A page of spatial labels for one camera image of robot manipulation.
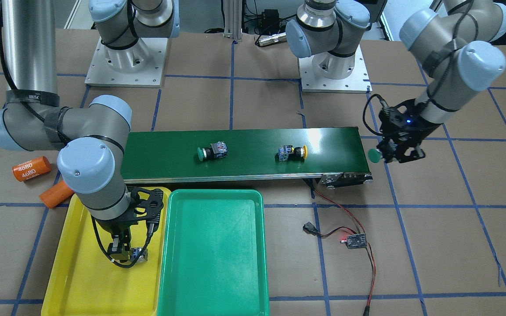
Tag small controller circuit board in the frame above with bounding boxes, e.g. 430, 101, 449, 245
344, 233, 368, 249

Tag orange cylinder with 4680 label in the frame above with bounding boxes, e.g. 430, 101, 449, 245
12, 156, 52, 182

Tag yellow push button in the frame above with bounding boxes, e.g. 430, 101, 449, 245
277, 145, 308, 161
129, 247, 148, 263

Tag yellow plastic tray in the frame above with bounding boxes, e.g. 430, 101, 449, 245
41, 188, 170, 316

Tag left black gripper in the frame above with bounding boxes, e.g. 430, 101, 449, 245
377, 99, 431, 163

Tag green push button separate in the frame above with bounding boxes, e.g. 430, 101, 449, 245
368, 148, 388, 163

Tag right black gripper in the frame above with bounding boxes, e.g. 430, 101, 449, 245
96, 187, 165, 263

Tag green plastic tray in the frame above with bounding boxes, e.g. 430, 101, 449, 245
157, 189, 270, 316

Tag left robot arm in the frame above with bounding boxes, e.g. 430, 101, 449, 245
286, 0, 506, 163

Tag red black power cable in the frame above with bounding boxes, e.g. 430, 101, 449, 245
302, 178, 376, 316

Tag green conveyor belt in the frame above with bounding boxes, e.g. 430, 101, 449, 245
121, 127, 373, 188

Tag aluminium frame post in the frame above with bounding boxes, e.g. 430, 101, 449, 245
222, 0, 243, 42

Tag plain orange cylinder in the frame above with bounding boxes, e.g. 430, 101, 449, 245
39, 180, 74, 208

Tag green push button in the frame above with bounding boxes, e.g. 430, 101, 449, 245
197, 141, 228, 162

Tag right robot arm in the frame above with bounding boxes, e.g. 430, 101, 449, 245
0, 0, 163, 269

